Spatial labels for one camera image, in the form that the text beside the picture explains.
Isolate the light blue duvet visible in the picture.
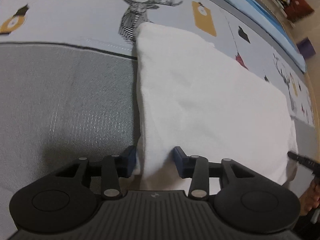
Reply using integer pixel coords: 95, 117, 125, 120
224, 0, 306, 73

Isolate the dark red plush toy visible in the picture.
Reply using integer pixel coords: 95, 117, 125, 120
284, 0, 314, 23

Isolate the white long-sleeve shirt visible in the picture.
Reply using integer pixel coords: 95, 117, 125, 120
136, 23, 297, 191

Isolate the printed grey bed sheet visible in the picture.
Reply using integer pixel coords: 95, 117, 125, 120
1, 0, 317, 239

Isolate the purple box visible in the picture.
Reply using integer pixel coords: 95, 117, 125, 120
297, 37, 316, 60

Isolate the person's right hand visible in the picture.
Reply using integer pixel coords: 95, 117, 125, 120
299, 178, 320, 216

